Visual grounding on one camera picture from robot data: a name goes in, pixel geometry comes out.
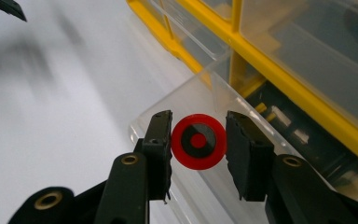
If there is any clear plastic drawer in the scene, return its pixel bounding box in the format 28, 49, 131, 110
129, 57, 358, 224

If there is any red and black round disc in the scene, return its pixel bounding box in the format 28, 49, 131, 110
170, 113, 228, 172

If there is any yellow and black organizer cabinet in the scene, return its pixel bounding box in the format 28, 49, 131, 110
125, 0, 358, 204

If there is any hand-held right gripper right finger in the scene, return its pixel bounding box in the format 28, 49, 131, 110
225, 110, 276, 203

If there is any grid of clear drawers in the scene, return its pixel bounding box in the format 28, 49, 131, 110
153, 0, 358, 143

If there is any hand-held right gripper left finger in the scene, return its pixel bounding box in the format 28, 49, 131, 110
141, 109, 174, 202

